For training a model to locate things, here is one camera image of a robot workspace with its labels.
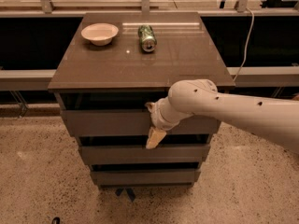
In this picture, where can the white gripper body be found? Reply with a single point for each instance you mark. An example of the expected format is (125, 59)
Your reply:
(157, 116)

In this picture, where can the grey drawer cabinet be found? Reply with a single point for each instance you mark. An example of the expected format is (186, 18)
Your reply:
(121, 75)

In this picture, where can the grey middle drawer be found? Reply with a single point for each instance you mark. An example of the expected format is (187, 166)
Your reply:
(139, 154)

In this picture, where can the grey top drawer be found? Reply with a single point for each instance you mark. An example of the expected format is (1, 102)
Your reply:
(85, 123)

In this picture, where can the grey bottom drawer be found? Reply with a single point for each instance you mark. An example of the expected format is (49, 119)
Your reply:
(150, 177)

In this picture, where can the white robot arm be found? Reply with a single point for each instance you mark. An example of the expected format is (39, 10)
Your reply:
(275, 120)

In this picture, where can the white bowl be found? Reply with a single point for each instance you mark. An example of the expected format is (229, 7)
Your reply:
(100, 34)

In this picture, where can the grey metal railing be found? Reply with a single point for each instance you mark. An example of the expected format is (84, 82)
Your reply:
(38, 80)

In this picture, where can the grey drawer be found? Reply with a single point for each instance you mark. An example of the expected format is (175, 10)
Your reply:
(85, 123)
(150, 177)
(139, 154)

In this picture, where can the small black floor object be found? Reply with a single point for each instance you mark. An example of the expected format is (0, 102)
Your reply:
(56, 220)

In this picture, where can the blue tape cross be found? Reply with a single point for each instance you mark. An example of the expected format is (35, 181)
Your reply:
(130, 193)

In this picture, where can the green soda can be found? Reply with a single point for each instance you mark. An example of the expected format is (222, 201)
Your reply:
(147, 38)

